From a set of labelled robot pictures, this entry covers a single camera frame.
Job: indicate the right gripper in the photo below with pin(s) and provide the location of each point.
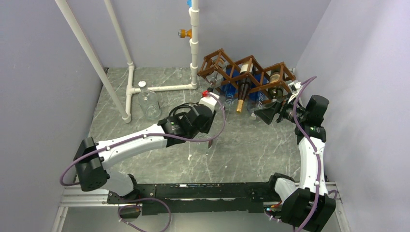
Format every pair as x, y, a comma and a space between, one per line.
267, 114

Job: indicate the white PVC pipe frame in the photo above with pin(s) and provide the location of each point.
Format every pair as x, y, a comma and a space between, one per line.
125, 111

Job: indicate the blue label clear bottle left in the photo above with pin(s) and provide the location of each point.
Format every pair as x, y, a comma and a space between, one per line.
229, 90

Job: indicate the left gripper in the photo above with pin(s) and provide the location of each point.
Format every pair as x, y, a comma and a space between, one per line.
207, 127

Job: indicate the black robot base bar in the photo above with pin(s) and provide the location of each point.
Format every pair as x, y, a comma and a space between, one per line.
201, 197

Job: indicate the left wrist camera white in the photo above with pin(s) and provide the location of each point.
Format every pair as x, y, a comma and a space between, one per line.
209, 99

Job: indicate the clear glass bottle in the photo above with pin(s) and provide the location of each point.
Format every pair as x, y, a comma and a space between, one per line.
148, 101
203, 147

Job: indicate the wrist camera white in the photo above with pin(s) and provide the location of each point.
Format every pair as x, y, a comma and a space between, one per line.
295, 88
209, 99

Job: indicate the aluminium rail frame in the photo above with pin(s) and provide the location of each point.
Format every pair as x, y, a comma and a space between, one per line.
89, 212

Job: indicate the dark bottle black cap left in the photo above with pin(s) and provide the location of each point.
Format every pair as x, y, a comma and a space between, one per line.
215, 78

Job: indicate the brown gold-capped wine bottle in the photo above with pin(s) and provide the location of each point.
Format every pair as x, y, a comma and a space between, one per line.
244, 85

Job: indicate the orange valve fitting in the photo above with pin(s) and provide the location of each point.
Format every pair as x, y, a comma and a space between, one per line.
182, 33

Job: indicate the brown wooden wine rack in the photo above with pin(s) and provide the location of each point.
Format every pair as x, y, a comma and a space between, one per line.
262, 79

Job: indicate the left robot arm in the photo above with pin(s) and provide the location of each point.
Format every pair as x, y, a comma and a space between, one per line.
95, 159

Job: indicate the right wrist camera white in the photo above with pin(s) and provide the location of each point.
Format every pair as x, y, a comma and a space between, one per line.
295, 88

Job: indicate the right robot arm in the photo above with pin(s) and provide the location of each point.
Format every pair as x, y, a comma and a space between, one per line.
307, 205

